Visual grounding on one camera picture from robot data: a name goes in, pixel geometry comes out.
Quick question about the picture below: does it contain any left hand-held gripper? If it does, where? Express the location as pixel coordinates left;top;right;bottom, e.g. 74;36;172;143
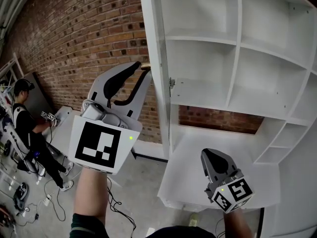
68;60;153;175

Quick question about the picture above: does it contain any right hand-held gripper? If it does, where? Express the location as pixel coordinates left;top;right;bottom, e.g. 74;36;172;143
200;148;255;213

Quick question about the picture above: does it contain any white cabinet door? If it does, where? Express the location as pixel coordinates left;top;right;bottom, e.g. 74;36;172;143
138;0;172;160

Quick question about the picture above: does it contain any person's right forearm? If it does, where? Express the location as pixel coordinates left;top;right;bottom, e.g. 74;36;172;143
222;208;258;238

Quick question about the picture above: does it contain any person's left forearm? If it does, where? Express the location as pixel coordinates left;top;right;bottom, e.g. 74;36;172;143
73;167;111;223

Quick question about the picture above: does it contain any white open shelf cabinet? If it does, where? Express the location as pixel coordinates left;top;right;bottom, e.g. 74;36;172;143
157;0;317;238

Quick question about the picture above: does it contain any white table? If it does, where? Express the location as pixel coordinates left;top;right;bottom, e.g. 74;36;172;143
41;105;84;160

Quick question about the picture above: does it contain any grey leaning board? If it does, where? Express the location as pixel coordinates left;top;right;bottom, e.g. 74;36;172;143
23;72;55;120

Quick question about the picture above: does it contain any white metal rack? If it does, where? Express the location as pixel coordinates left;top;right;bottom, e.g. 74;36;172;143
0;52;25;90

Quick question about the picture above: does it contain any person's dark shirt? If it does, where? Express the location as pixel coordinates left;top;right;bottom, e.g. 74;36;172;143
69;212;216;238

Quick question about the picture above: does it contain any black round floor device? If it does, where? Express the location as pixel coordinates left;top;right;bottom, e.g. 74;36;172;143
11;181;30;211

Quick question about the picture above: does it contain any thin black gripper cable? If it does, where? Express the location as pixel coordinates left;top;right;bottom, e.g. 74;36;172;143
214;217;225;238

